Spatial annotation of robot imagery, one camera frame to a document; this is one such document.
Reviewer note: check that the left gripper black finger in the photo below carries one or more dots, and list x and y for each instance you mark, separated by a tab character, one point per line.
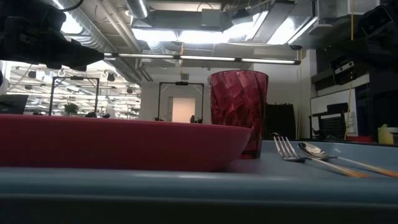
85	57

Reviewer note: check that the red round plate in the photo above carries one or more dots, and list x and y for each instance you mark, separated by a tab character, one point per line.
109	143

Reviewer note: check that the red faceted plastic cup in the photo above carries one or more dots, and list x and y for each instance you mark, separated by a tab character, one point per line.
237	99

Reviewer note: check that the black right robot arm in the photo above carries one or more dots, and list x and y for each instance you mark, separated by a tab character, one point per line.
379	34

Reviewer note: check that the blue plastic tray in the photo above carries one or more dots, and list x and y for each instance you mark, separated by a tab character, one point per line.
280	183

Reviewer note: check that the green potted plant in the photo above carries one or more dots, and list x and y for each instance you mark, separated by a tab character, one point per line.
71	108

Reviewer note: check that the dark monitor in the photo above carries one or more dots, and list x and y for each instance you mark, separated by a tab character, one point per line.
12	104

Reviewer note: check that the long light strip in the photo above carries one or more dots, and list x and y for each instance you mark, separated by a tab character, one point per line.
202	58

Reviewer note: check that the black cabinet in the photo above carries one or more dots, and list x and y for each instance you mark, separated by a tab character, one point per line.
280	121

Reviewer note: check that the whiteboard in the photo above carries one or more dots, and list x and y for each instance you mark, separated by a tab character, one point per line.
323	102

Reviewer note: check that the black mesh cart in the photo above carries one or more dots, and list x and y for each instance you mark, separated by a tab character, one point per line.
334	126

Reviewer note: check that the yellow green bottle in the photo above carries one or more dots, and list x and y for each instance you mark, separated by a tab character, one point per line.
385	135

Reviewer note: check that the black background frame stand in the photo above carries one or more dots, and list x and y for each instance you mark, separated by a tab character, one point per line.
181	83
74	78

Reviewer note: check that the silver ventilation duct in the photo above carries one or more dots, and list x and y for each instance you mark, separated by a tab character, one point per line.
138	7

